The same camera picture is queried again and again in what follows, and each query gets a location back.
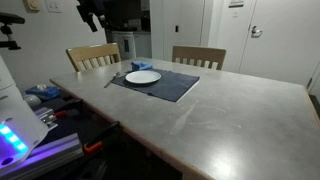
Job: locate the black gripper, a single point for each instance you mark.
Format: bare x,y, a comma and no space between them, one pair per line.
93,6

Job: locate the blue towel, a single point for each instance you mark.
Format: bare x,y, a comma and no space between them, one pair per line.
141,66

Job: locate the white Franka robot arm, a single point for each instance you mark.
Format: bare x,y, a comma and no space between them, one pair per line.
16,113

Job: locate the white round plate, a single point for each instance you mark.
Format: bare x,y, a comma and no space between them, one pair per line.
143,77

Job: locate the door sign plate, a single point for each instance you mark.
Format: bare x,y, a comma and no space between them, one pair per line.
236,3

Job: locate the wooden slat-back chair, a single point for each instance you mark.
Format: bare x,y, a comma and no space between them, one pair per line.
196,52
90,51

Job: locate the white kitchen cabinet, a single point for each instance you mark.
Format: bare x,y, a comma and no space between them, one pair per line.
141,45

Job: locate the metal spoon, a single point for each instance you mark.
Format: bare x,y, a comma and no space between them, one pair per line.
111,80

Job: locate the blue tissue box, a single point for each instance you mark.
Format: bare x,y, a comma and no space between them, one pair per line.
46,92

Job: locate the dark blue placemat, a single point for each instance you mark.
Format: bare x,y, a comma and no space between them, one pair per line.
173,86

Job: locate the white round object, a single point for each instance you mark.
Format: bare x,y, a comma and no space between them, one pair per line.
31,100

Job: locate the silver metal blocks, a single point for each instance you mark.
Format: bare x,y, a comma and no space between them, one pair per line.
45,116

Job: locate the white door with lever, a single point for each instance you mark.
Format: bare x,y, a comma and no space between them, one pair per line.
283,50

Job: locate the white light switch plate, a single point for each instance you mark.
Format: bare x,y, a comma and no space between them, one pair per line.
53,6

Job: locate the beige round wall thermostat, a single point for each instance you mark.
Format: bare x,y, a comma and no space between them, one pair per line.
32,5

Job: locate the small black wall switch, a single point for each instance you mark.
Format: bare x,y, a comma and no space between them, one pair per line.
176,28

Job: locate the black camera on mount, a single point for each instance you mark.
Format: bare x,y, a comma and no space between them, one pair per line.
10,18

